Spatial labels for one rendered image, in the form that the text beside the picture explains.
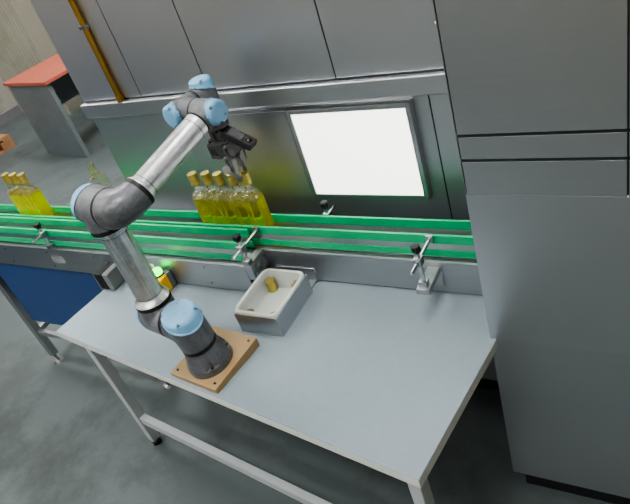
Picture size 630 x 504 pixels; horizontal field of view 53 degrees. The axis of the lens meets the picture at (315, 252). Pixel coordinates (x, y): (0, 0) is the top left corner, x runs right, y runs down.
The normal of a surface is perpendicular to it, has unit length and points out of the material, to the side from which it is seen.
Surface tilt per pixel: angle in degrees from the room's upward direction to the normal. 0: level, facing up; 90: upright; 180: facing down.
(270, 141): 90
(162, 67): 90
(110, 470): 0
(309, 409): 0
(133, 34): 90
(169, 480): 0
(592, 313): 90
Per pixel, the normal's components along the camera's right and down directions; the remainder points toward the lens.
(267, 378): -0.28, -0.78
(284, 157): -0.43, 0.62
